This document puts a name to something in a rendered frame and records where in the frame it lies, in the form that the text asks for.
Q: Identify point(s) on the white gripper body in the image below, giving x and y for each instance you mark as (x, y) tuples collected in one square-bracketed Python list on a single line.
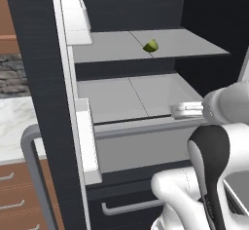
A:
[(186, 109)]

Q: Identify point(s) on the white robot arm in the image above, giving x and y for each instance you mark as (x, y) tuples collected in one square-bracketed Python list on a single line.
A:
[(212, 162)]

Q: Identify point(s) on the white fridge crisper drawer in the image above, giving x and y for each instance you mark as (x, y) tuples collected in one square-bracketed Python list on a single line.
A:
[(129, 143)]

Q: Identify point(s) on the green lemon wedge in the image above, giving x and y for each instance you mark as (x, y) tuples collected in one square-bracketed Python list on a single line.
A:
[(151, 46)]

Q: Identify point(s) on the grey fridge shelf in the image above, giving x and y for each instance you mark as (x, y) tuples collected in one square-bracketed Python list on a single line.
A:
[(107, 47)]

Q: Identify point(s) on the dark fridge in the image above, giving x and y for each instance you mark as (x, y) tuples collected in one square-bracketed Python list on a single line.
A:
[(129, 3)]

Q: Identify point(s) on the dark fridge door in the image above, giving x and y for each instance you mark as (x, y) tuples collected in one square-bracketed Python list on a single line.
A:
[(39, 78)]

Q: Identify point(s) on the brown base cabinet drawers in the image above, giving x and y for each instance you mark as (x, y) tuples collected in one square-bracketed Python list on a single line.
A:
[(16, 191)]

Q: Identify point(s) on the tall white door bin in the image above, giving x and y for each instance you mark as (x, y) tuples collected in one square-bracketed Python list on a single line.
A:
[(87, 139)]

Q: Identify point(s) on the small white door bin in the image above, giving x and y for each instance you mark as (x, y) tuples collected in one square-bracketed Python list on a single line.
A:
[(76, 19)]

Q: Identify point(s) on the brown wall cabinet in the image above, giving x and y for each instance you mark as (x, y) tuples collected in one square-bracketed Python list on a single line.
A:
[(6, 19)]

